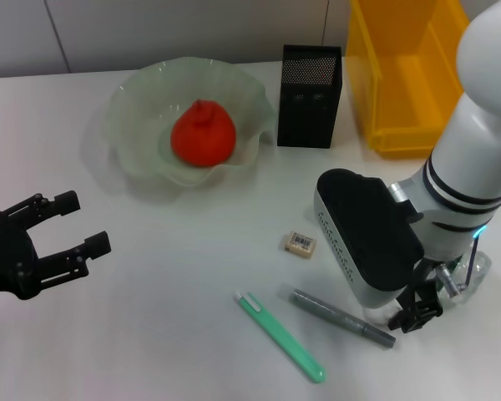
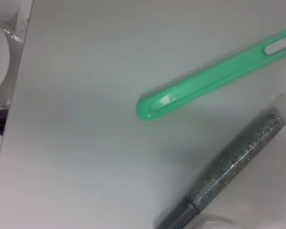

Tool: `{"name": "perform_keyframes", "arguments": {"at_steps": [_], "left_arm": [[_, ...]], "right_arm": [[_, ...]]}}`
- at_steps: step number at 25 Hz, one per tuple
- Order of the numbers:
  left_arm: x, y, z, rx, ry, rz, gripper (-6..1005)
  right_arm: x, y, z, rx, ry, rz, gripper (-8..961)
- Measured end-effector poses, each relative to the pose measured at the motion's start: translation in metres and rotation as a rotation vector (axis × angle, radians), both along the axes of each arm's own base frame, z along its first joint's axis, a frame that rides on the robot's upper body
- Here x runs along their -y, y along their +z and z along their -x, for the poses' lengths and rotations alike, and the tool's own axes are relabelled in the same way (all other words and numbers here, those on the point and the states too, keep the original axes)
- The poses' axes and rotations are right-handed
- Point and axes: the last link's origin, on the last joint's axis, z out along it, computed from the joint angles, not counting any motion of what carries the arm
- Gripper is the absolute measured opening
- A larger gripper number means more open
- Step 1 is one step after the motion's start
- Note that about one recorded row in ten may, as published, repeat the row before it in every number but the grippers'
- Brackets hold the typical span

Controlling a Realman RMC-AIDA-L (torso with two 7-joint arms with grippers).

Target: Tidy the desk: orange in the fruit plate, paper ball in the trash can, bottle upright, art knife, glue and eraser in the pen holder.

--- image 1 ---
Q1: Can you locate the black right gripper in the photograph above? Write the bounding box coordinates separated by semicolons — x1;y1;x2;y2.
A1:
387;257;443;334

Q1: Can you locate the grey glitter marker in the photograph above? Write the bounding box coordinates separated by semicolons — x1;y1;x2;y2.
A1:
277;282;397;348

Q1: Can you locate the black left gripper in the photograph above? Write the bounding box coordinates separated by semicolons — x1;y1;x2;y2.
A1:
0;190;112;301

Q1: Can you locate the black mesh pen holder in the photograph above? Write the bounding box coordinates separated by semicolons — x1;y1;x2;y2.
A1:
276;44;342;150

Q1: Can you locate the yellow plastic bin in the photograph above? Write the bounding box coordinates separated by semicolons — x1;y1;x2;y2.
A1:
344;0;471;159

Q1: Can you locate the clear water bottle green label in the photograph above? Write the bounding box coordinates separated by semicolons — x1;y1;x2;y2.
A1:
440;250;493;306

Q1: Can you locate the mint green pen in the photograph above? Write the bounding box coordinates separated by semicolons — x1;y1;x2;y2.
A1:
233;288;327;384

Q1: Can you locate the beige eraser with barcode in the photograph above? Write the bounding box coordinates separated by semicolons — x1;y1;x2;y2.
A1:
281;231;318;261

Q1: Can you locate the green glass fruit plate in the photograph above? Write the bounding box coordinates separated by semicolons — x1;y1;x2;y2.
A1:
102;57;276;193

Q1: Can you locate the orange fruit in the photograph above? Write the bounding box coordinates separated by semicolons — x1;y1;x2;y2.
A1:
170;99;237;168

